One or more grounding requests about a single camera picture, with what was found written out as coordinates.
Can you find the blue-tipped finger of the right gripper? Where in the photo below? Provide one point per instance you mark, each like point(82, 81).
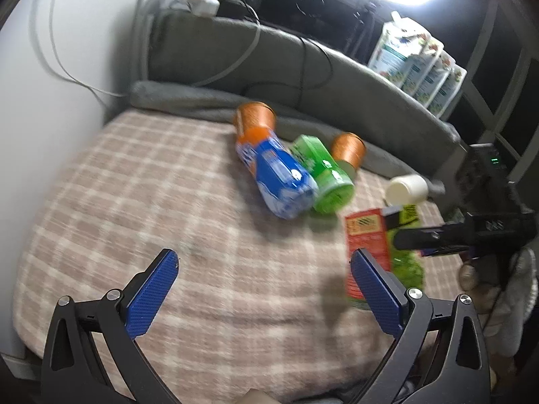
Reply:
point(391, 216)

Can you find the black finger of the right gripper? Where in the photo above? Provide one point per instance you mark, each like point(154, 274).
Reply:
point(443, 240)

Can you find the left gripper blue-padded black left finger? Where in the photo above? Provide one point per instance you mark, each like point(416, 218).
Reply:
point(72, 370)

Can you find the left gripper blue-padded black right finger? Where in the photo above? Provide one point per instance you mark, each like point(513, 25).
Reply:
point(458, 371)

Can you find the cut green label plastic cup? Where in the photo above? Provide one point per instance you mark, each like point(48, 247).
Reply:
point(366, 230)

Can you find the white plastic cup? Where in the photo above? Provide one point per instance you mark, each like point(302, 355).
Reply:
point(405, 190)

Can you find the green plastic bottle cup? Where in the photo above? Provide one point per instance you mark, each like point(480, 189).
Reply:
point(336, 189)

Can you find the orange paper cup right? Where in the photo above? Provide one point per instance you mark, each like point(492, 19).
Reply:
point(348, 151)

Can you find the orange paper cup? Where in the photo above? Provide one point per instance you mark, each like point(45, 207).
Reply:
point(254, 115)
point(348, 151)

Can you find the blue orange bottle cup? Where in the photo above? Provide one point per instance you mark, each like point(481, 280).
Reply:
point(285, 185)

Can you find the orange paper cup left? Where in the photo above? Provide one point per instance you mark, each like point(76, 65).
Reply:
point(254, 115)

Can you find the white refill pouch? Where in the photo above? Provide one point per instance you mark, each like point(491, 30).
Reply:
point(421, 65)
point(436, 77)
point(401, 40)
point(448, 91)

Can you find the plaid beige blanket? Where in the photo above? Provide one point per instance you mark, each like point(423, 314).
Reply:
point(259, 302)

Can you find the grey folded fleece blanket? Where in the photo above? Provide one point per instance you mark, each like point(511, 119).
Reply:
point(387, 155)

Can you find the grey sofa backrest cushion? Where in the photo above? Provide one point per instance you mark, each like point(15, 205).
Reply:
point(264, 63)

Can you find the black power adapter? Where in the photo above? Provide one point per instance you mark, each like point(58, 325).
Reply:
point(234, 9)

